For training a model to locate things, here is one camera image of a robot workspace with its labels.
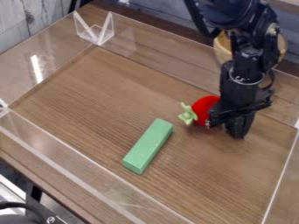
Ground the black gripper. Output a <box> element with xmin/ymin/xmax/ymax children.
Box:
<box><xmin>205</xmin><ymin>60</ymin><xmax>273</xmax><ymax>139</ymax></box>

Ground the red plush tomato toy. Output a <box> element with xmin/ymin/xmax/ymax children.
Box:
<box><xmin>177</xmin><ymin>95</ymin><xmax>220</xmax><ymax>126</ymax></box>

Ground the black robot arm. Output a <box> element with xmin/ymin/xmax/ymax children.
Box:
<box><xmin>183</xmin><ymin>0</ymin><xmax>280</xmax><ymax>138</ymax></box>

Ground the green rectangular block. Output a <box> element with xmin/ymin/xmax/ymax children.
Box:
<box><xmin>122</xmin><ymin>118</ymin><xmax>173</xmax><ymax>174</ymax></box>

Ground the wooden bowl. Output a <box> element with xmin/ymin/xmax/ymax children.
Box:
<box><xmin>212</xmin><ymin>31</ymin><xmax>288</xmax><ymax>65</ymax></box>

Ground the black device with logo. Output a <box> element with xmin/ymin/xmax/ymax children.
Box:
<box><xmin>24</xmin><ymin>197</ymin><xmax>69</xmax><ymax>224</ymax></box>

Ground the clear acrylic tray enclosure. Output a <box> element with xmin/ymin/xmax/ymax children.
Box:
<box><xmin>0</xmin><ymin>17</ymin><xmax>299</xmax><ymax>224</ymax></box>

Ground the clear acrylic corner bracket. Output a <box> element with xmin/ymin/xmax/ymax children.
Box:
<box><xmin>72</xmin><ymin>11</ymin><xmax>114</xmax><ymax>46</ymax></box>

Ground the black cable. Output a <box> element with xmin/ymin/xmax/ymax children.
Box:
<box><xmin>0</xmin><ymin>200</ymin><xmax>40</xmax><ymax>224</ymax></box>

